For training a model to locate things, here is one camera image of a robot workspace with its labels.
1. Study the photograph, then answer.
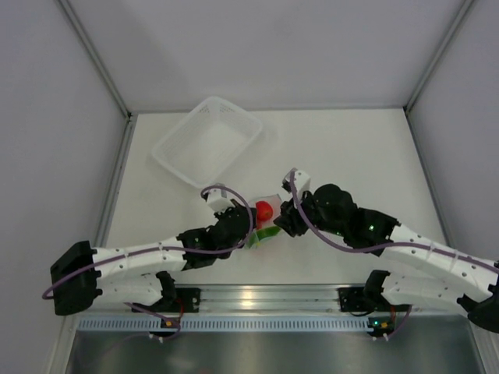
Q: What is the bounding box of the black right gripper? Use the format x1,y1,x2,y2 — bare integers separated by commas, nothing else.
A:
274,189,346,237

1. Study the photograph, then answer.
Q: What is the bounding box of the white perforated plastic basket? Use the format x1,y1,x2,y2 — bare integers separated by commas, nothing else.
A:
150,97,264,189

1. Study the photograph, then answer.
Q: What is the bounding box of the fake watermelon slice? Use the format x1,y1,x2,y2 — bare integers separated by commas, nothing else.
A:
246,226,281,248

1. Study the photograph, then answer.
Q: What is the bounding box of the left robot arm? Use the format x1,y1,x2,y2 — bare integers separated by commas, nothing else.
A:
43,203,257,316

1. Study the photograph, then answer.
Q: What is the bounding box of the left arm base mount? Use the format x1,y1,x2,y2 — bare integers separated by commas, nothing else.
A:
133,288,200,314

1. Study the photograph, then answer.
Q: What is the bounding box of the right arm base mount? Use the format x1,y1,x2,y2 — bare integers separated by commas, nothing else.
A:
338,270,409,314

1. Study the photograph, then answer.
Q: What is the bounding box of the fake red tomato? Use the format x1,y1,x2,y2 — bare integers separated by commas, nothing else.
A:
255,200,274,222

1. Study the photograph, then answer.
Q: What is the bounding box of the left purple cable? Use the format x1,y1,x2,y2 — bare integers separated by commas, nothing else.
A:
41,185,254,300

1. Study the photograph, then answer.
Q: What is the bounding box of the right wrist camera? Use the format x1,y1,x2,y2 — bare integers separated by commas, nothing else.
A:
281,168,311,196

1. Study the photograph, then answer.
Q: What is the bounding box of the white slotted cable duct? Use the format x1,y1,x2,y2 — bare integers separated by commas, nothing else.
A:
77,315,391,333

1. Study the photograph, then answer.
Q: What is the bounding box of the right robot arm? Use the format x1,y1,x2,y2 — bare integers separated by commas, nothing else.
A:
274,178,498,333

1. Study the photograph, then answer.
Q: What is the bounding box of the clear zip top bag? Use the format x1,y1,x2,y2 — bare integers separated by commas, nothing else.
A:
249,194,282,231

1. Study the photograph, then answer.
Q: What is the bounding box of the aluminium mounting rail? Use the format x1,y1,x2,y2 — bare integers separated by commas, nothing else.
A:
177,284,344,314

